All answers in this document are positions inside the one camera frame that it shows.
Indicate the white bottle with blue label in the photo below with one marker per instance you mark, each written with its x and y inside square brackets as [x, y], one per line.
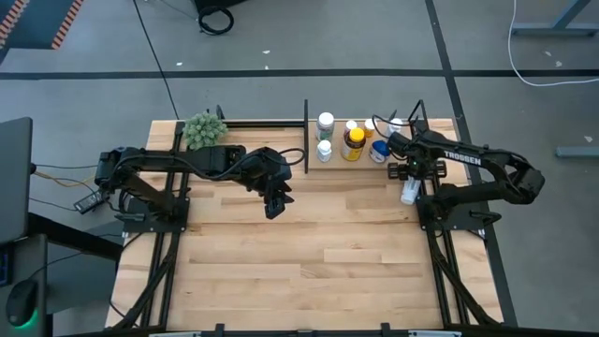
[395, 124]

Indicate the orange black striped mat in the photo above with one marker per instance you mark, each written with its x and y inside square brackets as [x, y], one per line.
[33, 23]

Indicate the black power brick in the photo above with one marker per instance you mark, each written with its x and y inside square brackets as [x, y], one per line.
[91, 202]

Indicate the pink bottle white cap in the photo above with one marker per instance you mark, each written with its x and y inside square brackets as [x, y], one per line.
[350, 125]

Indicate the small white medicine bottle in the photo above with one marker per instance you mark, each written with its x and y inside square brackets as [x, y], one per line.
[324, 150]

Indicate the dark grey side desk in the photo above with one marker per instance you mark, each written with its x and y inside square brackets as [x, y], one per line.
[28, 262]

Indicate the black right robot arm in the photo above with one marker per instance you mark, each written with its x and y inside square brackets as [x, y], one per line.
[449, 150]

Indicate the small orange bottle white cap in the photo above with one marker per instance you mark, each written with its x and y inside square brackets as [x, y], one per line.
[369, 125]

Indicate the dark grey laptop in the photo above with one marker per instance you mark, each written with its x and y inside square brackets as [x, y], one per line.
[14, 178]

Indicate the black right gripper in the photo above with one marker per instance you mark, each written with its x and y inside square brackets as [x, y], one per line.
[414, 161]

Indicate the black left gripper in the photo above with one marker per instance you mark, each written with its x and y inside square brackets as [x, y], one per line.
[267, 171]

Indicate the blue cap white bottle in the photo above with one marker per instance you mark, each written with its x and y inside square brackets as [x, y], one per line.
[380, 150]

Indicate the black computer mouse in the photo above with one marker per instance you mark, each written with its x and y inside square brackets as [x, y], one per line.
[21, 302]

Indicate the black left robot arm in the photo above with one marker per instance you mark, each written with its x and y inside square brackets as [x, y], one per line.
[154, 159]

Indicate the grey floor bar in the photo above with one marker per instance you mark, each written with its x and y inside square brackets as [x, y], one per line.
[578, 152]

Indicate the grey desk leg frame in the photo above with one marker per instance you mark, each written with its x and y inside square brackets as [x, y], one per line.
[538, 29]

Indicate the amber fish oil bottle yellow cap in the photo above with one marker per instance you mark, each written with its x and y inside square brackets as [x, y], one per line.
[354, 145]

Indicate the white bottle with barcode label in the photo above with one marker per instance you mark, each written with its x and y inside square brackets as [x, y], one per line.
[410, 191]

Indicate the black frame wooden shelf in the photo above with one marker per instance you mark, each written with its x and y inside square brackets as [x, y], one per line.
[305, 121]

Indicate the green label bottle white cap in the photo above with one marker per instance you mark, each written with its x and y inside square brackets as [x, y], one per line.
[325, 126]

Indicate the green potted plant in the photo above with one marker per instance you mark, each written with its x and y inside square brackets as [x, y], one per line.
[204, 131]

